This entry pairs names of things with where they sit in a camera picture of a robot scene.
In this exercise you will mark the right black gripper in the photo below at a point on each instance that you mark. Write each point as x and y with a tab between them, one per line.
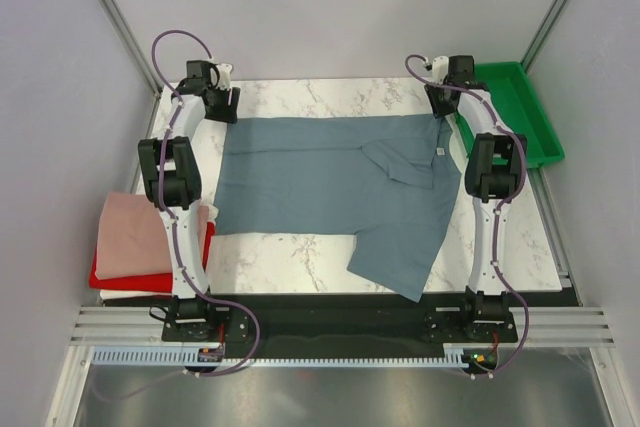
438	109

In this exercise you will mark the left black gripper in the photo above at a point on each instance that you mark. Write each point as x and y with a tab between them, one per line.
229	113

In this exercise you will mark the blue grey t shirt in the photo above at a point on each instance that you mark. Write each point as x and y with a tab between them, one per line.
388	181

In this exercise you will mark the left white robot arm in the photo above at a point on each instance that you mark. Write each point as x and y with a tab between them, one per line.
172	183

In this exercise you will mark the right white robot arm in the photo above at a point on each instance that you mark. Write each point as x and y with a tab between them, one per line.
495	175

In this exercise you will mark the green plastic tray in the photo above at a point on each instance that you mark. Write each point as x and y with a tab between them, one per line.
518	105

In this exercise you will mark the pink folded t shirt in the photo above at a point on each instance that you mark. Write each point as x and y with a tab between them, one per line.
186	231

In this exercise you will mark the red folded t shirt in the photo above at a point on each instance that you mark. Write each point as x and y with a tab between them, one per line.
125	283

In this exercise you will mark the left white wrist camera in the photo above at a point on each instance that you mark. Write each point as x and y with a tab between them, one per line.
222	73

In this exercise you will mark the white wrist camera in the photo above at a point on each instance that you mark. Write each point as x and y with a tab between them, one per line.
222	73
437	68

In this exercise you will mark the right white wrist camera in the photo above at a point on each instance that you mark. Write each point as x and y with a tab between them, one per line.
437	68

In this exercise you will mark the left aluminium corner post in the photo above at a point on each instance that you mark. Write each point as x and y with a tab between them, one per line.
125	34

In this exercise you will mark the aluminium corner post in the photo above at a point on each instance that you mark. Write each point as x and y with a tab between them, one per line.
543	32
125	34

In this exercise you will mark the right aluminium corner post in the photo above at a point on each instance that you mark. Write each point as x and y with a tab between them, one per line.
543	32

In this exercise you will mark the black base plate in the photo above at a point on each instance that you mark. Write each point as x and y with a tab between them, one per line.
353	325

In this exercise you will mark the aluminium frame rail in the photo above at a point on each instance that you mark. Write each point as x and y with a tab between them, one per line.
548	327

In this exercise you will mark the light blue cable duct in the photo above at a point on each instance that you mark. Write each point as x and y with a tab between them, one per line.
202	357

